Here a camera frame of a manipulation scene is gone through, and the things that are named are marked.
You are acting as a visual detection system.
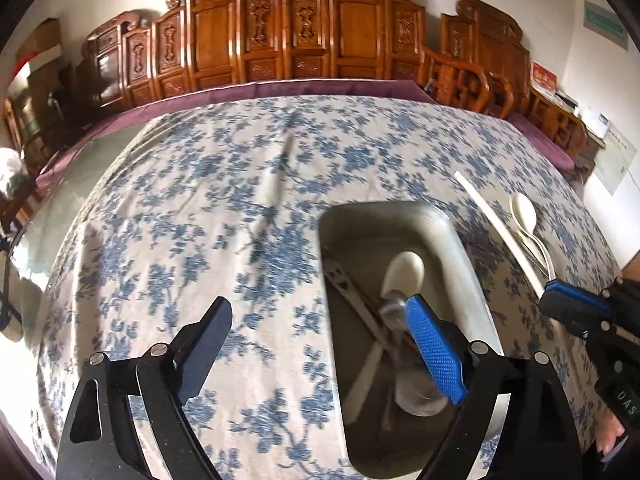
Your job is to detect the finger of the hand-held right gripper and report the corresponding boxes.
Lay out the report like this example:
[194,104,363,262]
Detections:
[544,280,613,311]
[539,292,606,338]

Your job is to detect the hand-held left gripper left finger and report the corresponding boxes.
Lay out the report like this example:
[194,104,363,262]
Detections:
[56,296,233,480]

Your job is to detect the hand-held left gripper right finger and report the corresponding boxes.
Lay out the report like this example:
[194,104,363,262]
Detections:
[404,294,583,480]

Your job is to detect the metal spoon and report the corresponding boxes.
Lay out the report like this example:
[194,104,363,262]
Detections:
[377,295,451,417]

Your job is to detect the white ceramic spoon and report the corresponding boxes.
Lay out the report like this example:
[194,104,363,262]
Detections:
[512,230,553,276]
[509,192,556,281]

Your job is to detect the white plastic spoon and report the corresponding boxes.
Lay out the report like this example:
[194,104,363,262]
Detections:
[342,250,427,423]

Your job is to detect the ivory chopstick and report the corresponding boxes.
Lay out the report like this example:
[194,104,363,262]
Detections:
[454,170,546,298]

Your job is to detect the metal fork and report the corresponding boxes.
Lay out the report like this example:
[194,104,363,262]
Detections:
[322,260,401,356]

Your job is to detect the metal tray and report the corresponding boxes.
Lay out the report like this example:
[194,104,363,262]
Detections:
[317,201,505,479]

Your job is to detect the person's right hand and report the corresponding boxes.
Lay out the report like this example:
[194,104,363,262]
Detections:
[595,402,628,456]

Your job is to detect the wooden side table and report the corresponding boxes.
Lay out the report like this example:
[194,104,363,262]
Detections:
[575,110,608,171]

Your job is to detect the purple armchair cushion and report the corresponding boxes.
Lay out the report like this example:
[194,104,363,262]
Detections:
[507,112,576,173]

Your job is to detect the blue floral tablecloth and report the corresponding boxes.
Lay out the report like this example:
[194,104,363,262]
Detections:
[30,95,626,480]

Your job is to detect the white printed carton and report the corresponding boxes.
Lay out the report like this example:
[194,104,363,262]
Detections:
[580,107,611,138]

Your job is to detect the red desk calendar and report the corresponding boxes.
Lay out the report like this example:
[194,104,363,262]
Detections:
[531,61,558,93]

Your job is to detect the white plastic bag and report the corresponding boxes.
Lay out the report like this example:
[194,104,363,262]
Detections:
[0,147,31,201]

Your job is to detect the carved wooden armchair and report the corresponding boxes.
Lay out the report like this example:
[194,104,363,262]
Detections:
[440,0,588,161]

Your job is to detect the purple sofa cushion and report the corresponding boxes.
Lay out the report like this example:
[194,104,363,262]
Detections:
[32,79,433,193]

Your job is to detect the carved wooden chair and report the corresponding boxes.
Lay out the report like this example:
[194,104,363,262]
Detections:
[2,97,51,176]

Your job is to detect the carved wooden sofa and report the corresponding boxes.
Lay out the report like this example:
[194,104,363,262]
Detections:
[82,0,516,121]

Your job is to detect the white cardboard box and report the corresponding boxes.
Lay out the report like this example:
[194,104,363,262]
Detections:
[7,50,66,96]

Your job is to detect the brown cardboard box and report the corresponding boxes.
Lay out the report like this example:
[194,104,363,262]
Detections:
[15,17,63,61]

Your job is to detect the white wall cabinet door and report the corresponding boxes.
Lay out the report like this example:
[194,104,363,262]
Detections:
[592,125,638,196]

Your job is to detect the grey wall panel box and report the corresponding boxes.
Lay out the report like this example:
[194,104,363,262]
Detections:
[582,0,630,52]

